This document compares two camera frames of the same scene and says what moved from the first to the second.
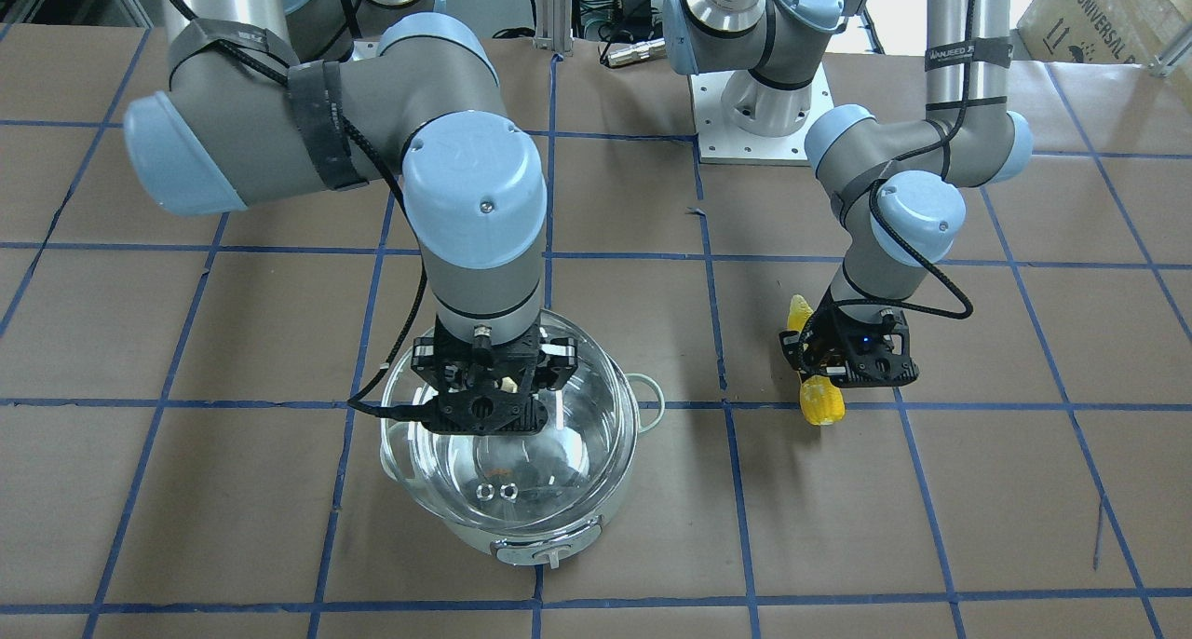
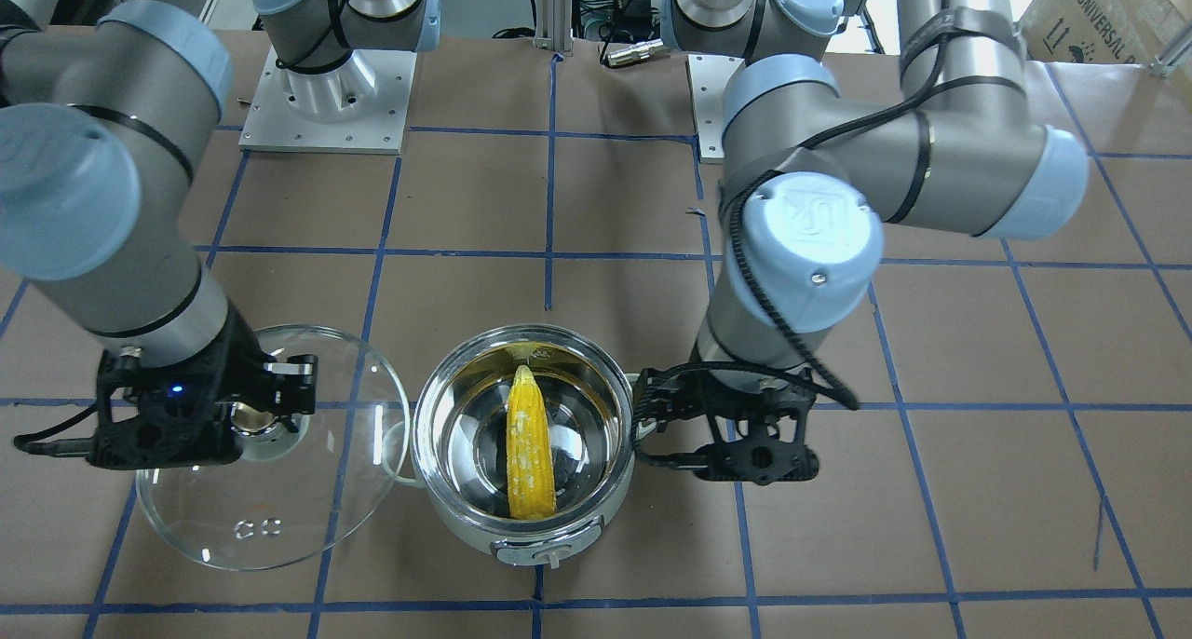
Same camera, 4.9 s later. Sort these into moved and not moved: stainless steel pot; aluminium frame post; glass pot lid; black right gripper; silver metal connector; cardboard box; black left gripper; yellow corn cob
Moved: black right gripper; yellow corn cob; glass pot lid; black left gripper
Not moved: aluminium frame post; stainless steel pot; silver metal connector; cardboard box
